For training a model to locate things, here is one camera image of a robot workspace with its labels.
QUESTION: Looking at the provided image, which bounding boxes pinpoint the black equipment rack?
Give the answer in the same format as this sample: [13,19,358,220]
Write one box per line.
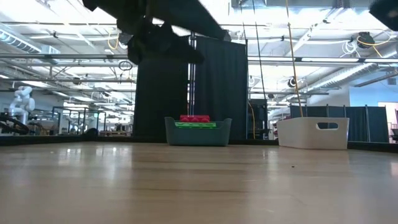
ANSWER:
[248,98,269,140]

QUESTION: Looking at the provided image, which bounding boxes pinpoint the white humanoid robot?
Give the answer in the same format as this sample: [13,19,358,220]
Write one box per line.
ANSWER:
[8,86,36,126]

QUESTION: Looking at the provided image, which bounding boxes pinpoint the teal plastic bin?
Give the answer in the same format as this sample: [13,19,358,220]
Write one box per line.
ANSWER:
[164,116,233,147]

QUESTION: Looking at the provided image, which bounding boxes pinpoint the yellow hanging cable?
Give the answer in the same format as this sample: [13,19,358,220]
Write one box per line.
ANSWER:
[285,0,304,118]

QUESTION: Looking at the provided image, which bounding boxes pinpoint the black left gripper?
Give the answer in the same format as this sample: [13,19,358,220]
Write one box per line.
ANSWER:
[127,24,205,65]

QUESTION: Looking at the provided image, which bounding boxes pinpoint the long green building block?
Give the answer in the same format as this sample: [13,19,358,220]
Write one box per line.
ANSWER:
[174,121,218,129]

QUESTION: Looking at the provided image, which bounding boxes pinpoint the white plastic bin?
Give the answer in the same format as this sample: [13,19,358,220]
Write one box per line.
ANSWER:
[275,116,350,151]

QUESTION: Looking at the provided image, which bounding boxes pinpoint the black ceiling cable reel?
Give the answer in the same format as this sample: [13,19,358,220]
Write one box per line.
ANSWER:
[355,30,376,50]

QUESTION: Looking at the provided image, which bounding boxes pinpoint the dark blue room divider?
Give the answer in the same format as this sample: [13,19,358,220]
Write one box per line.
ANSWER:
[289,104,390,143]

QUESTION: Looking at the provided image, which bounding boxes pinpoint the long red building block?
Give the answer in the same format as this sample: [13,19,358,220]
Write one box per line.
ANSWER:
[179,114,211,123]

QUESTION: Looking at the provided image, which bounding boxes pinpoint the black folding partition screen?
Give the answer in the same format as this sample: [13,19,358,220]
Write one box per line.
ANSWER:
[132,30,249,142]

